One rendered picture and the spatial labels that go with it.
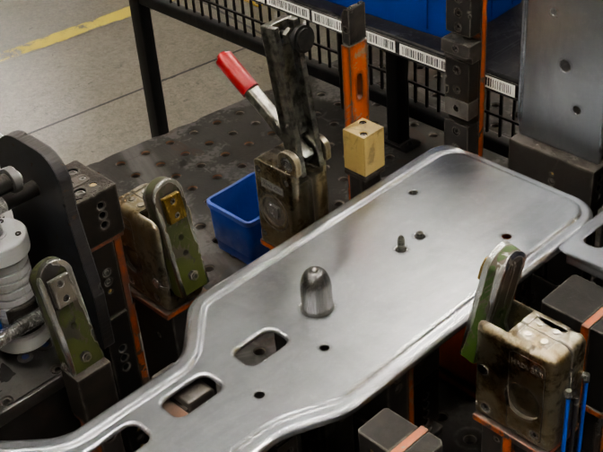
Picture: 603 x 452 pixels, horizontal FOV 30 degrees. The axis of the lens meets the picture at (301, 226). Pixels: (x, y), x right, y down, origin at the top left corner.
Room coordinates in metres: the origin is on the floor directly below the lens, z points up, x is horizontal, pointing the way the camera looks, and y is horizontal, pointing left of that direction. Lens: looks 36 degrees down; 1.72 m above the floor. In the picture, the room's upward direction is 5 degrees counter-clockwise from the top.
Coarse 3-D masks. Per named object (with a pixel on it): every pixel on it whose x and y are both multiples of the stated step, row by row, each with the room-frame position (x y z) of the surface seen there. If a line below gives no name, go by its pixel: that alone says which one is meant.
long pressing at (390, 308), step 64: (384, 192) 1.06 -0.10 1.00; (448, 192) 1.04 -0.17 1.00; (512, 192) 1.03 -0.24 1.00; (320, 256) 0.94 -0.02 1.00; (384, 256) 0.94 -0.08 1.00; (448, 256) 0.93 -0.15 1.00; (192, 320) 0.85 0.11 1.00; (256, 320) 0.85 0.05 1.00; (320, 320) 0.84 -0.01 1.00; (384, 320) 0.83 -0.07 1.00; (448, 320) 0.83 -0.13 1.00; (256, 384) 0.76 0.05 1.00; (320, 384) 0.75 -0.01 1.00; (384, 384) 0.75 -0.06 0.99; (0, 448) 0.70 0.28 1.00; (64, 448) 0.70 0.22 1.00; (192, 448) 0.69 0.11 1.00; (256, 448) 0.68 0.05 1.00
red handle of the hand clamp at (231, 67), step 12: (228, 60) 1.13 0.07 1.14; (228, 72) 1.12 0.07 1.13; (240, 72) 1.12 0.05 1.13; (240, 84) 1.11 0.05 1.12; (252, 84) 1.11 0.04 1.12; (252, 96) 1.10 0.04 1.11; (264, 96) 1.10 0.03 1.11; (264, 108) 1.09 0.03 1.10; (276, 120) 1.07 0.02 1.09; (276, 132) 1.07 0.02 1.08
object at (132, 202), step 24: (144, 216) 0.94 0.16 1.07; (144, 240) 0.94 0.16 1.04; (144, 264) 0.94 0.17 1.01; (144, 288) 0.95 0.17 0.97; (168, 288) 0.93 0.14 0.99; (144, 312) 0.97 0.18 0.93; (168, 312) 0.93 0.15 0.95; (144, 336) 0.97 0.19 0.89; (168, 336) 0.94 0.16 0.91; (168, 360) 0.94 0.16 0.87
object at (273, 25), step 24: (264, 24) 1.06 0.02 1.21; (288, 24) 1.07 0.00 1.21; (264, 48) 1.06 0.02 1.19; (288, 48) 1.07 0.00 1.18; (288, 72) 1.06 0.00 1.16; (288, 96) 1.04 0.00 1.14; (288, 120) 1.04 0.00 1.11; (312, 120) 1.05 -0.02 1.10; (288, 144) 1.04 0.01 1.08; (312, 144) 1.05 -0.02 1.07
